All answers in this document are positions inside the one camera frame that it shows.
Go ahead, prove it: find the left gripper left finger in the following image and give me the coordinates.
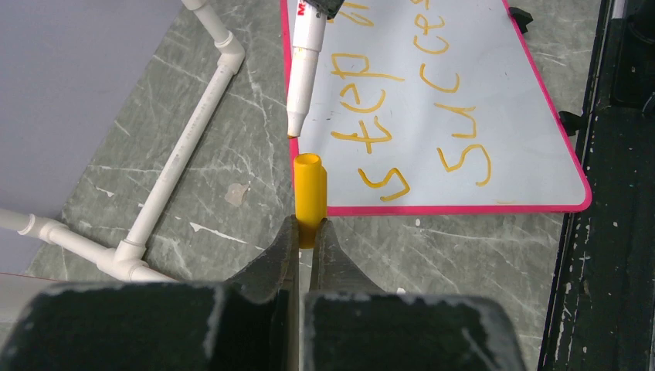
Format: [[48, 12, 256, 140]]
[[1, 216, 299, 370]]

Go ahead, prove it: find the white pvc pipe frame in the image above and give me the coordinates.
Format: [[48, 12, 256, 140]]
[[0, 0, 246, 283]]

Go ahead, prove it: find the white marker pen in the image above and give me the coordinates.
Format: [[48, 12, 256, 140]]
[[287, 1, 327, 138]]

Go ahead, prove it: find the yellow marker cap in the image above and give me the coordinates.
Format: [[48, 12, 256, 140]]
[[294, 153, 327, 249]]

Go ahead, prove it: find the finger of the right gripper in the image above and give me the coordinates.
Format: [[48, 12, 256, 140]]
[[306, 0, 344, 19]]

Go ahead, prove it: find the pink framed whiteboard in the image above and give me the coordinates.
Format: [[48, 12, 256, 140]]
[[290, 1, 592, 216]]

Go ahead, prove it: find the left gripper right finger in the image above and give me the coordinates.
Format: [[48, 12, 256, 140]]
[[304, 220, 525, 370]]

